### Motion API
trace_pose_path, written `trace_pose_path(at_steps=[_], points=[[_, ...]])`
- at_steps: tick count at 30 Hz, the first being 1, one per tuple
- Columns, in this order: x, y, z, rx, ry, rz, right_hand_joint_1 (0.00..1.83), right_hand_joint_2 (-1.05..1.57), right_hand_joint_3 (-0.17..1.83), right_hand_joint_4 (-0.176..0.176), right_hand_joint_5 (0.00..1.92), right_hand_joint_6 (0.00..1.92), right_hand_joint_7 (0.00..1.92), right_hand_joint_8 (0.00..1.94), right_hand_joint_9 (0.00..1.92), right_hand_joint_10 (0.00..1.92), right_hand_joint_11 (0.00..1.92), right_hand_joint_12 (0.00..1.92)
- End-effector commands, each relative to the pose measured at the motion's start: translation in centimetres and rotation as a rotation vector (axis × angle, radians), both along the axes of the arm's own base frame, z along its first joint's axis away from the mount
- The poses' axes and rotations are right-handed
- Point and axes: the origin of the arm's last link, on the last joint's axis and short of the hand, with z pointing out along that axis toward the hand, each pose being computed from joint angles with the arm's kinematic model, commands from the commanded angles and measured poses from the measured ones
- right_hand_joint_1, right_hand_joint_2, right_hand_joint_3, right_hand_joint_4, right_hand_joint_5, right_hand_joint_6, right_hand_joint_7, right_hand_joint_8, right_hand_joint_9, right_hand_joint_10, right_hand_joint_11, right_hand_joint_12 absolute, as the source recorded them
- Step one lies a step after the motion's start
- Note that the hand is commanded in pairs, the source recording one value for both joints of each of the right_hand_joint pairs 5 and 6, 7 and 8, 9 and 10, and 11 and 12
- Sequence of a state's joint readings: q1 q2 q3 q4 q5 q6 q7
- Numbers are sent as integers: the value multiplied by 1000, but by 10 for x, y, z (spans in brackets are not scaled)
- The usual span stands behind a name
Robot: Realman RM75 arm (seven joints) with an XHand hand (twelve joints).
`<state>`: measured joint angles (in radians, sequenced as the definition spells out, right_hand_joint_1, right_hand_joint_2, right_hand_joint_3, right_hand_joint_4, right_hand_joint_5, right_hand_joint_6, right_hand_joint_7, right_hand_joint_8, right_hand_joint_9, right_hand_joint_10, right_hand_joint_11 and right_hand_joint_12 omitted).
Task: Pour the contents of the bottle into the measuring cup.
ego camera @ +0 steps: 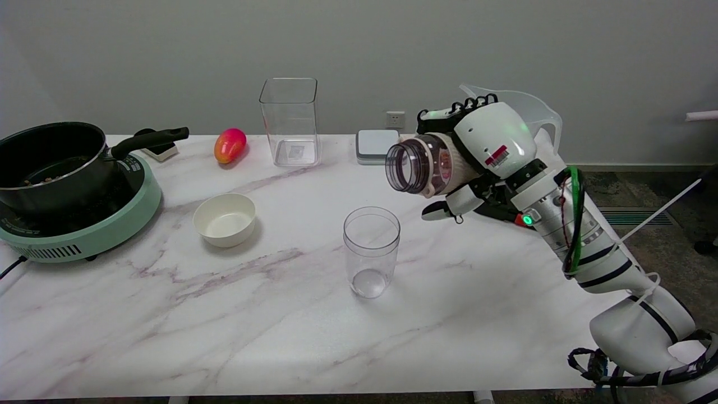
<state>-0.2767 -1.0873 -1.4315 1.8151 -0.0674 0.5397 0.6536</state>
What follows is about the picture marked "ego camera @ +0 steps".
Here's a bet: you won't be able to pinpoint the pink and white pellets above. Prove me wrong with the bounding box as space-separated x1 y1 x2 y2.
435 147 452 183

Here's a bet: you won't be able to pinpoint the black saucepan with handle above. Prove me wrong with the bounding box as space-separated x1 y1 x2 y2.
0 122 190 217

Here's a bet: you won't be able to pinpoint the clear square storage container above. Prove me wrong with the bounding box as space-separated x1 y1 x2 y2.
259 77 321 168

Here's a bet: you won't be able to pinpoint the long white zip tie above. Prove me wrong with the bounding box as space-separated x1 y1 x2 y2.
620 178 702 243

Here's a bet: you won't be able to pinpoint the translucent plastic measuring jug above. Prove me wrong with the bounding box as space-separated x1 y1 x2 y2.
459 84 563 155

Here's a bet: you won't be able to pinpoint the floor vent grille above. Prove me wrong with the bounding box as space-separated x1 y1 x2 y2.
597 206 676 227

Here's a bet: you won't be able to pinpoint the white square kitchen scale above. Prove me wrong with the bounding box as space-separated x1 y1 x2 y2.
356 130 400 166

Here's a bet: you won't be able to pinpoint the red orange mango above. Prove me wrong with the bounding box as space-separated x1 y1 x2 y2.
214 128 247 164

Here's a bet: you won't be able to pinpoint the clear round measuring cup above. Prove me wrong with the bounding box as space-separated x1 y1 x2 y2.
343 206 401 300

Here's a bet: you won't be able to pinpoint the black cooker power cord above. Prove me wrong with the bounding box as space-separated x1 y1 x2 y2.
0 256 27 279

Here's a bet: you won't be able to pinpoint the white round bowl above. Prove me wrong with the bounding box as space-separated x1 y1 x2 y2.
193 193 256 249

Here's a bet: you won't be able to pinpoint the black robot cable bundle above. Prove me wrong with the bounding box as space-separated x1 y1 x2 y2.
568 331 718 388

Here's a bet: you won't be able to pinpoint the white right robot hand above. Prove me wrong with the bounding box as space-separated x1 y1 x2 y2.
417 94 547 222

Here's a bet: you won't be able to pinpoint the green robot cable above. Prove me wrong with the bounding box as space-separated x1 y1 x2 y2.
563 166 585 276

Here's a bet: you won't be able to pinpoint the looped white zip tie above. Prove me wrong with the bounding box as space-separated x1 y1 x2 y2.
628 272 662 306

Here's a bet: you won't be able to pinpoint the green induction cooker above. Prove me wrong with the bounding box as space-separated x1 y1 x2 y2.
0 153 163 263

